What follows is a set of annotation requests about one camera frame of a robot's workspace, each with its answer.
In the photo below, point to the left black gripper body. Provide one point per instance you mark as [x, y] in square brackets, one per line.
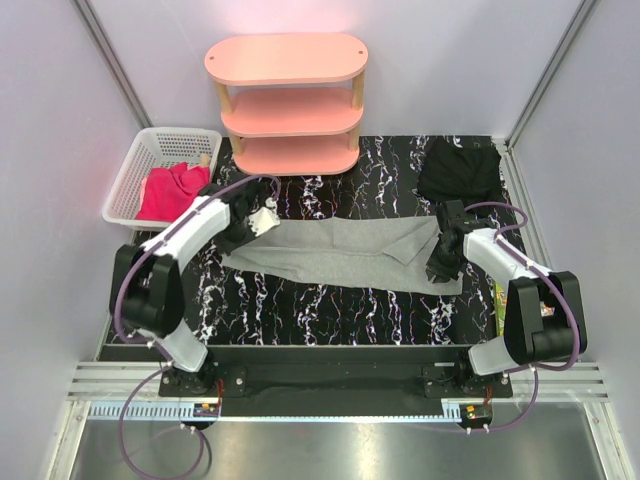
[237, 234]

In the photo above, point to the pink three-tier shelf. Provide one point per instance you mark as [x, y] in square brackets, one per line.
[292, 103]

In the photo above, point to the pink t-shirt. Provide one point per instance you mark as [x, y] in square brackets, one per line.
[142, 191]

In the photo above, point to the grey t-shirt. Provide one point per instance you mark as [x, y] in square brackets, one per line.
[385, 254]

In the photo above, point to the red t-shirt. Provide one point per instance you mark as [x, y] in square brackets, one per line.
[171, 190]

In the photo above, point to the white plastic basket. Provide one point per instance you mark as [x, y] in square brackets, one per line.
[157, 147]

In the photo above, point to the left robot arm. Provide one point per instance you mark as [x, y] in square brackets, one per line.
[147, 299]

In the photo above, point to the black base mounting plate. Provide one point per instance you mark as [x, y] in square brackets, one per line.
[334, 382]

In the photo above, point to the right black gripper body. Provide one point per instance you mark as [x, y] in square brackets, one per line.
[443, 264]

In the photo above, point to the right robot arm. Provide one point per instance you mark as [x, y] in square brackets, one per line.
[544, 323]

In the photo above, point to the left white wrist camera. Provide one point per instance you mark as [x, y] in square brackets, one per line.
[265, 218]

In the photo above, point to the green treehouse book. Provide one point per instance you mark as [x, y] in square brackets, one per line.
[500, 305]

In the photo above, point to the black t-shirt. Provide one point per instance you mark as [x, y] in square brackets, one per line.
[449, 173]

